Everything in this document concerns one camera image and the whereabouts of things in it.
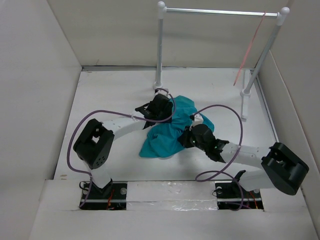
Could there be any teal t shirt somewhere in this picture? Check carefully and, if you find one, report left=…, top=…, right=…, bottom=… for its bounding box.
left=138, top=94, right=215, bottom=159

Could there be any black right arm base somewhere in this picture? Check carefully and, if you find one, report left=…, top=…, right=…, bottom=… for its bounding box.
left=212, top=170, right=264, bottom=211

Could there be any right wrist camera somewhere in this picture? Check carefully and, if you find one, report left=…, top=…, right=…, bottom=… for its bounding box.
left=189, top=113, right=204, bottom=131

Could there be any white clothes rack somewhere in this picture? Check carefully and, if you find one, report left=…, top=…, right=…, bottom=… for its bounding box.
left=153, top=0, right=290, bottom=121

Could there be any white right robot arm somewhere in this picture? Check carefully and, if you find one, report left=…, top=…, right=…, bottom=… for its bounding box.
left=178, top=124, right=309, bottom=197

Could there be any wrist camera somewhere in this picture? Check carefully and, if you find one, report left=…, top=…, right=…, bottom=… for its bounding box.
left=189, top=113, right=204, bottom=131
left=154, top=88, right=170, bottom=99

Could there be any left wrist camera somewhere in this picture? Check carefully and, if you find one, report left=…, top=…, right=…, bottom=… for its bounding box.
left=154, top=88, right=170, bottom=99

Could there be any pink wire hanger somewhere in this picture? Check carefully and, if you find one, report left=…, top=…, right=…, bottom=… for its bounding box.
left=233, top=12, right=267, bottom=86

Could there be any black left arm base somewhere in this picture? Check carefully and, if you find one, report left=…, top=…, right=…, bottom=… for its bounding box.
left=79, top=181, right=128, bottom=211

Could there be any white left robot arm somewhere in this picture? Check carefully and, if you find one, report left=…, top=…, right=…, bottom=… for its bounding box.
left=72, top=90, right=175, bottom=199

